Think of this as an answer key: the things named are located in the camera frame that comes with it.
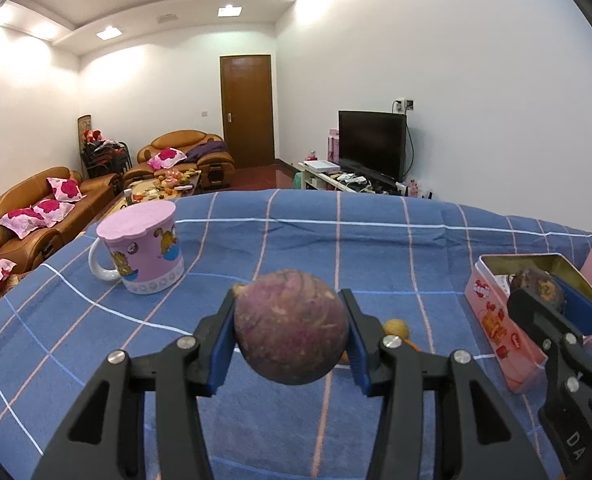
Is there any purple throw blanket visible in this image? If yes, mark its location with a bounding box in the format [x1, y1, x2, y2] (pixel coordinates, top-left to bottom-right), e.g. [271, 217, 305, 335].
[186, 141, 229, 163]

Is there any white television stand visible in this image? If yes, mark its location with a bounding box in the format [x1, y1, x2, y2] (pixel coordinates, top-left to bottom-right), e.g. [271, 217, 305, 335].
[296, 160, 434, 198]

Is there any black power cable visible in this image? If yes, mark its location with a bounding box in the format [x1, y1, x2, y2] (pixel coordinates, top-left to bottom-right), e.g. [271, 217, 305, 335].
[404, 111, 416, 181]

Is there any black rack with clothes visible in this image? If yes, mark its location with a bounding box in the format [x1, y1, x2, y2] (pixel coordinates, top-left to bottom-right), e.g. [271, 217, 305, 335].
[81, 139, 132, 178]

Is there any brown round cake piece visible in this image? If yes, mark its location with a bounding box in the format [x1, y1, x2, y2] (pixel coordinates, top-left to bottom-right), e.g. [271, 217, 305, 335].
[508, 268, 567, 313]

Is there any pink mug lid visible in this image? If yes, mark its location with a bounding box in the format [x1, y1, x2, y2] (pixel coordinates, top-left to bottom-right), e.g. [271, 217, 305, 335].
[96, 201, 177, 242]

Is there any brown leather loveseat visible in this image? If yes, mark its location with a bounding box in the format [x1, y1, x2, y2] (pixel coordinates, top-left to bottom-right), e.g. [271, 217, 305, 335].
[123, 130, 235, 193]

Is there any blue checked blanket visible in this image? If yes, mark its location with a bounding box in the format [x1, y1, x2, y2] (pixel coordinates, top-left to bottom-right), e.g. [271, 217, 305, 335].
[0, 189, 592, 480]

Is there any brown wooden door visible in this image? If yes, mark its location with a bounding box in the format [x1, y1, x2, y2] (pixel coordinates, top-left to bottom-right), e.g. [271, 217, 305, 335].
[220, 55, 276, 170]

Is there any pink cartoon mug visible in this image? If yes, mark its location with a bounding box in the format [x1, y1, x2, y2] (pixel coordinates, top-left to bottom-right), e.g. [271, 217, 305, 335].
[88, 201, 184, 295]

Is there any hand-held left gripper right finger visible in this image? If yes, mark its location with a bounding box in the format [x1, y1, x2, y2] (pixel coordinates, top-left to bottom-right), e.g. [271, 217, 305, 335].
[338, 288, 547, 480]

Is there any brown leather sofa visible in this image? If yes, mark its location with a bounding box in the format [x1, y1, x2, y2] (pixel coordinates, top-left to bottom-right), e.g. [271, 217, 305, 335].
[0, 166, 124, 281]

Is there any green-brown kiwi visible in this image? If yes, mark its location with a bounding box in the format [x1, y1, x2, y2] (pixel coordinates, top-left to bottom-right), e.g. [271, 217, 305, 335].
[382, 319, 410, 341]

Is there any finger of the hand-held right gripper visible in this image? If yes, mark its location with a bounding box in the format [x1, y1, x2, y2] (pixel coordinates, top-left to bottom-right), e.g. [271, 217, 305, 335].
[556, 280, 592, 346]
[507, 287, 592, 396]

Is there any pink tin box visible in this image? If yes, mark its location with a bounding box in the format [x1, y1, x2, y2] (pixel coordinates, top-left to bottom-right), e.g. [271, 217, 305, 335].
[465, 254, 592, 393]

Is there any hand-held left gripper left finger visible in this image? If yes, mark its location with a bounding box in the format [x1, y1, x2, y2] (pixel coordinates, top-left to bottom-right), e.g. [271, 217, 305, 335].
[31, 290, 237, 480]

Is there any purple passion fruit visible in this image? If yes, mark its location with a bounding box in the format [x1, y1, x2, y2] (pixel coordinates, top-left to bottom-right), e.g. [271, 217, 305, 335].
[232, 269, 350, 386]

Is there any black television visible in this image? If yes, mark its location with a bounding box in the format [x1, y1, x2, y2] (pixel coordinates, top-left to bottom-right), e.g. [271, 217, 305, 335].
[338, 110, 408, 183]

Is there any coffee table with food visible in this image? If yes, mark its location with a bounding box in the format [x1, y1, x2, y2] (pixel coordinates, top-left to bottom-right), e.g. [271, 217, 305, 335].
[113, 170, 202, 211]

